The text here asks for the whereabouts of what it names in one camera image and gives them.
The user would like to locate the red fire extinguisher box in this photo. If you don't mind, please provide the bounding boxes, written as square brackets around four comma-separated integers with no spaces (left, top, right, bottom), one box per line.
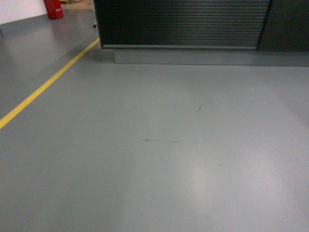
[43,0,64,20]

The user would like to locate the black checkout counter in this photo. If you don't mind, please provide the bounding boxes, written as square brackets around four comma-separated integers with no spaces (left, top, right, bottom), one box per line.
[94,0,309,67]

